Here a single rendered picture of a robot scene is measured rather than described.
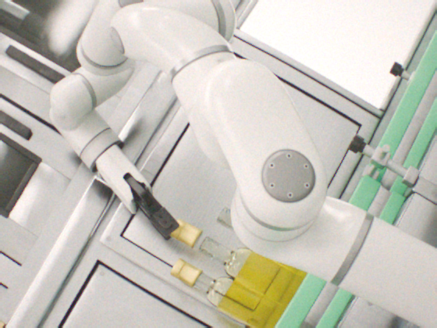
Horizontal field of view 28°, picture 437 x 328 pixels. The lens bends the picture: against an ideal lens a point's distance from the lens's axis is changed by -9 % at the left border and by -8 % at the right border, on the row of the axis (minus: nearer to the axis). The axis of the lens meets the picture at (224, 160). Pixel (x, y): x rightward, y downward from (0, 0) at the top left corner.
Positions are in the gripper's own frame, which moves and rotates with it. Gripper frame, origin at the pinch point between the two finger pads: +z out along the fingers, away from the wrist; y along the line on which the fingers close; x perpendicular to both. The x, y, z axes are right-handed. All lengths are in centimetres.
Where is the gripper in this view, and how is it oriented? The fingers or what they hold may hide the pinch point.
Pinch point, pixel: (165, 224)
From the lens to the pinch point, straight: 155.7
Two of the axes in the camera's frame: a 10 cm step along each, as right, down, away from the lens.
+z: 6.7, 7.3, -1.5
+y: 0.4, -2.3, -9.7
